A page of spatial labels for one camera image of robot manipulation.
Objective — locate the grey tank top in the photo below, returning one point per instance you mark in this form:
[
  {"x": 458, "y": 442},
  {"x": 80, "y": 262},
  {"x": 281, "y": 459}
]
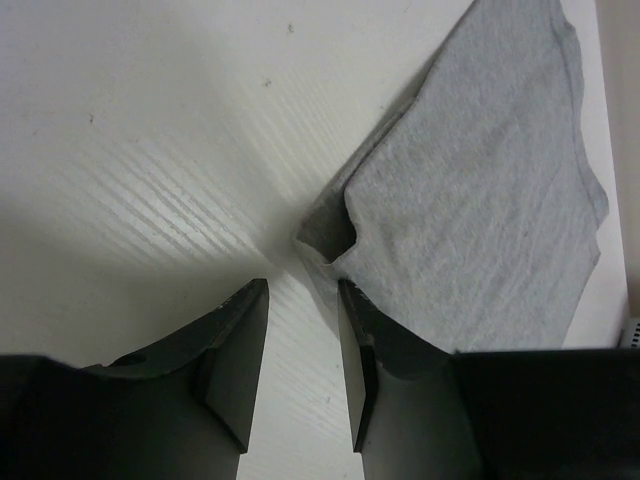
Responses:
[{"x": 471, "y": 216}]

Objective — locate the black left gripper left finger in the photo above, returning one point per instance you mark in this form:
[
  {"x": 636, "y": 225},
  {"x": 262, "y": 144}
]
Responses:
[{"x": 179, "y": 408}]

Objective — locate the white plastic laundry basket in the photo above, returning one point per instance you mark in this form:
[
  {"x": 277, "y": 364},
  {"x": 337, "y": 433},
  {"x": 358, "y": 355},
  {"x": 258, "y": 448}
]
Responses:
[{"x": 630, "y": 336}]

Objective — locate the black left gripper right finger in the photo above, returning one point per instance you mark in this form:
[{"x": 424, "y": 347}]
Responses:
[{"x": 417, "y": 412}]

